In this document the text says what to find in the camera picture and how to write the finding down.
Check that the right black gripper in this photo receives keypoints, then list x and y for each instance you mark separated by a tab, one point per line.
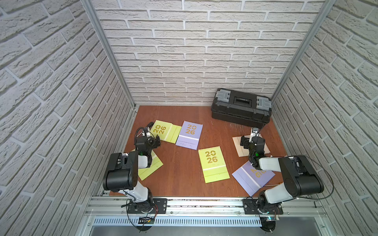
248	141

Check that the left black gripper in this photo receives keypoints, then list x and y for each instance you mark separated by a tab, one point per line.
151	140

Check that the beige calendar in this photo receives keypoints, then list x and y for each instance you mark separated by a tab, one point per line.
244	152

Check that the purple calendar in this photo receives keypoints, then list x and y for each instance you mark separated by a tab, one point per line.
251	179
189	135

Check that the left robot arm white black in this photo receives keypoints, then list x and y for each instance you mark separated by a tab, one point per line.
121	174

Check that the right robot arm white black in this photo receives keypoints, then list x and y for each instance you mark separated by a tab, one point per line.
299	176

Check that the black grey toolbox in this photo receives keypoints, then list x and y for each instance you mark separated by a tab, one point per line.
241	108

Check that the green calendar far left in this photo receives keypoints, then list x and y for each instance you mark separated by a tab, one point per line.
166	131

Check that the green calendar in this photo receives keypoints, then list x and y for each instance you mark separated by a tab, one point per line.
213	164
156	164
166	131

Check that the green calendar near left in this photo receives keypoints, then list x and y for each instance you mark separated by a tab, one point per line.
156	164

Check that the green calendar centre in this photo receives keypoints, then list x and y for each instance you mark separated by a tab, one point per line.
213	164

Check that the perforated metal grille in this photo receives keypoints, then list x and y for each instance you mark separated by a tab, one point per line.
179	221

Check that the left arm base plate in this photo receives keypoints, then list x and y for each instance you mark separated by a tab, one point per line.
157	205

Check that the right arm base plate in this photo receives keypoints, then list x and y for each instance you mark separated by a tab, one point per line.
254	206

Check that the aluminium rail frame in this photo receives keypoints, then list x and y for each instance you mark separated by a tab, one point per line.
203	206

